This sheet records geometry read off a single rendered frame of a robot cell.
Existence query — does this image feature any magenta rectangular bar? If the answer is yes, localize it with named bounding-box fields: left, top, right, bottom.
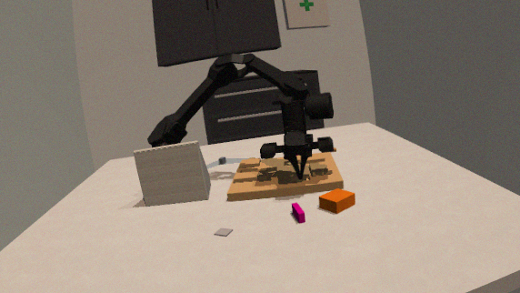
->
left=292, top=202, right=305, bottom=223

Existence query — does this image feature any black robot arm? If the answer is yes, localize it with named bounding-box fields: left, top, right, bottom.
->
left=147, top=53, right=334, bottom=156

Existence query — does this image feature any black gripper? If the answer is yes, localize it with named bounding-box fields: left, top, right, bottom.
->
left=260, top=119, right=334, bottom=179

